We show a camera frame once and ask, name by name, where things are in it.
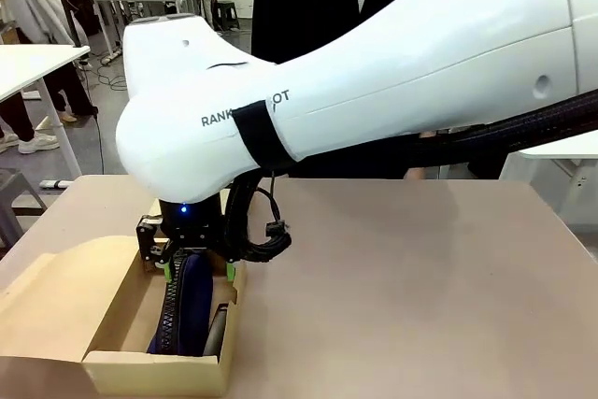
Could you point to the white table with panel leg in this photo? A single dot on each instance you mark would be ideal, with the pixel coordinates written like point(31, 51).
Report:
point(556, 170)

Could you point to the blue campus pencil case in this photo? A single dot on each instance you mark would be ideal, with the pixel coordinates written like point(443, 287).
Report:
point(187, 296)

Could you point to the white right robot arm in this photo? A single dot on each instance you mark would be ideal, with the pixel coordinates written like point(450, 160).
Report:
point(374, 67)

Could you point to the person with white sneakers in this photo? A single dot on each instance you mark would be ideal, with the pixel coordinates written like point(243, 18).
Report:
point(32, 142)

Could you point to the grey metal stool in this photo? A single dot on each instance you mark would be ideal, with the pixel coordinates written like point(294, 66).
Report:
point(16, 193)

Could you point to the white table with slanted leg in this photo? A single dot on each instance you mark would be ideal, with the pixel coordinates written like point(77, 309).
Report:
point(32, 65)

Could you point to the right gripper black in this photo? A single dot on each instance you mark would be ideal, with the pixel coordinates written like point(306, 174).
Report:
point(191, 226)

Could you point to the dark plastic stool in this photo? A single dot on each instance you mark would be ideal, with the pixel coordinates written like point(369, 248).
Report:
point(227, 16)

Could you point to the white power strip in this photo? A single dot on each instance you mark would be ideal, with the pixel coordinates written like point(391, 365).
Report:
point(55, 183)

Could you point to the person's left hand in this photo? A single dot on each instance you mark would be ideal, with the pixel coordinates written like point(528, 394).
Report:
point(415, 175)

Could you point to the large open cardboard box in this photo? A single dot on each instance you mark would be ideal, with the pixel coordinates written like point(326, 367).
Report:
point(56, 305)

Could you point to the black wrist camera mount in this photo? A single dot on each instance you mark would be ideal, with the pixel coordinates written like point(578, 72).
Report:
point(148, 240)

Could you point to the person in black jacket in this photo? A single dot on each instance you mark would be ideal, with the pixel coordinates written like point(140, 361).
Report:
point(303, 2)

